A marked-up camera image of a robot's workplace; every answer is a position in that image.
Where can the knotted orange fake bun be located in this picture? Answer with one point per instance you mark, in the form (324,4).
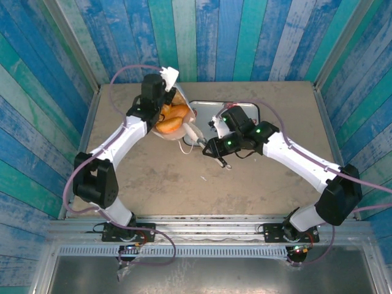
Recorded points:
(178,98)

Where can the round golden fake bun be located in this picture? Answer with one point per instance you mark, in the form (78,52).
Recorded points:
(165,111)

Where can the oblong yellow fake roll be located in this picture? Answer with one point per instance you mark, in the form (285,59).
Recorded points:
(179,111)

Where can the long golden fake bread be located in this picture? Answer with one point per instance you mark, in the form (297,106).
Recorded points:
(168,125)

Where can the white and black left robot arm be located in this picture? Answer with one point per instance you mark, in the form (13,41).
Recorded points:
(122,137)

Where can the white strawberry print tray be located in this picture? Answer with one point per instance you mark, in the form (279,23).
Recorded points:
(205,110)

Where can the shiny metal sheet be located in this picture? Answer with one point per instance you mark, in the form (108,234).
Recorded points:
(214,275)

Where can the aluminium frame rail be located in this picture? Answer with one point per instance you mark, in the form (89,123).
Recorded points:
(208,228)

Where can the aluminium table side rail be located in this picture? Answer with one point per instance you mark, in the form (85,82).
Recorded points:
(87,122)
(327,122)

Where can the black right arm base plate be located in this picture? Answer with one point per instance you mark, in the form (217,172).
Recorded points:
(272,232)

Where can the aluminium corner post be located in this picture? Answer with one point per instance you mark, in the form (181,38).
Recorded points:
(340,46)
(74,46)

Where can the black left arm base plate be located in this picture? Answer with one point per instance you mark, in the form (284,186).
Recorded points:
(147,232)

